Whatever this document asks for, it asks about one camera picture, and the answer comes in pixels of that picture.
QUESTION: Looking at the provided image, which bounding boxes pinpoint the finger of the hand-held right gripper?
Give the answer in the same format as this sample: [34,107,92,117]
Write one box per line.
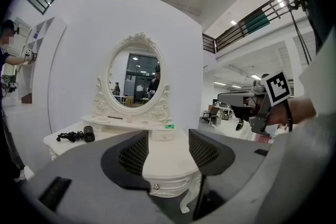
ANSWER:
[217,90,257,122]

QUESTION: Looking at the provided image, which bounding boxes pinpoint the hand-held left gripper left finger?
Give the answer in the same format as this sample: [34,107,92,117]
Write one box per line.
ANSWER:
[20,130,169,224]

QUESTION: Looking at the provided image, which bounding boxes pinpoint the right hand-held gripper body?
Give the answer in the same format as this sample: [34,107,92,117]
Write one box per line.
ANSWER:
[249,72,291,137]

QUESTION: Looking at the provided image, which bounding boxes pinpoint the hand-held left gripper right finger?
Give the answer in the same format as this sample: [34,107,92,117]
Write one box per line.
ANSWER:
[188,128,274,221]

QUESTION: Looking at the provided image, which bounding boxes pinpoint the white table drawer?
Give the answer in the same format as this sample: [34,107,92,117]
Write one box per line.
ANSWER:
[148,177,202,197]

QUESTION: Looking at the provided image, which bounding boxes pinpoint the person's right forearm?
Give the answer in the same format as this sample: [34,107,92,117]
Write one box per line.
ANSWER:
[269,97,317,126]

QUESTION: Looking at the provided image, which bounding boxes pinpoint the black office chair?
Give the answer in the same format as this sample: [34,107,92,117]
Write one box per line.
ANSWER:
[201,107,220,126]

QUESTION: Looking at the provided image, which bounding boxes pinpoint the black hair dryer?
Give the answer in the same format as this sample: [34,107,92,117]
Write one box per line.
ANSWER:
[56,125,96,144]

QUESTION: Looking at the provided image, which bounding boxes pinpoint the white dressing table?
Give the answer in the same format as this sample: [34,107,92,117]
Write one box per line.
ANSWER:
[43,114,203,215]

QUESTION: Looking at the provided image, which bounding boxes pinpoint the green banner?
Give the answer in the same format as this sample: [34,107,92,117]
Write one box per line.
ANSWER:
[245,13,271,35]

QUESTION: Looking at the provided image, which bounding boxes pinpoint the black mezzanine railing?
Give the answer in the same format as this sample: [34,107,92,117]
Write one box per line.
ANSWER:
[202,0,302,55]

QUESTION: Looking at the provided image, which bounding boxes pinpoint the white ornate oval mirror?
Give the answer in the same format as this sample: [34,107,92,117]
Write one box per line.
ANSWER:
[91,31,173,124]

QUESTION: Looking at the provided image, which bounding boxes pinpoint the white shelf unit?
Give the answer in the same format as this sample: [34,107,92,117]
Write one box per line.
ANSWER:
[12,17,57,105]

